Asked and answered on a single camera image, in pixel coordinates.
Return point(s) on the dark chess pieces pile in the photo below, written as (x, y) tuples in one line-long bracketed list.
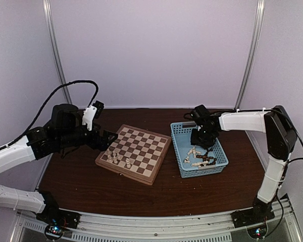
[(206, 159)]

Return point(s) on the front aluminium rail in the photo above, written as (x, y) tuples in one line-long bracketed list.
[(208, 227)]

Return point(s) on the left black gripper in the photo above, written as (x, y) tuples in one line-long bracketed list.
[(94, 143)]

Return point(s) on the aluminium frame post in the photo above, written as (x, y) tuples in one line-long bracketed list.
[(257, 28), (52, 35)]

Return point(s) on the light blue plastic basket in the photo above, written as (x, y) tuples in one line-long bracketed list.
[(181, 133)]

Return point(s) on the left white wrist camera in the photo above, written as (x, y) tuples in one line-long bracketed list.
[(92, 112)]

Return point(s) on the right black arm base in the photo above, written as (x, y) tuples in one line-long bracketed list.
[(258, 213)]

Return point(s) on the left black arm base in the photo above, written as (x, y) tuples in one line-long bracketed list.
[(53, 215)]

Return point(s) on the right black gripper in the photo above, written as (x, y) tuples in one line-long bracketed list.
[(195, 141)]

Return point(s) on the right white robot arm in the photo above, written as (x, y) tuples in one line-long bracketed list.
[(274, 123)]

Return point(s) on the wooden folding chess board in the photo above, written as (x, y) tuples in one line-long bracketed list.
[(145, 149)]

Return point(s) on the white queen chess piece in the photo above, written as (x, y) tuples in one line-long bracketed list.
[(128, 163)]

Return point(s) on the right aluminium frame post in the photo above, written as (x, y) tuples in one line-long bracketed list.
[(257, 28)]

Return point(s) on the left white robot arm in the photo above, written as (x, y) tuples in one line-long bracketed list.
[(13, 193)]

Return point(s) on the white chess pieces pile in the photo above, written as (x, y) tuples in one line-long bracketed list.
[(190, 160)]

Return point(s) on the left aluminium frame post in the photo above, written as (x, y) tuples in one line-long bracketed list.
[(52, 35)]

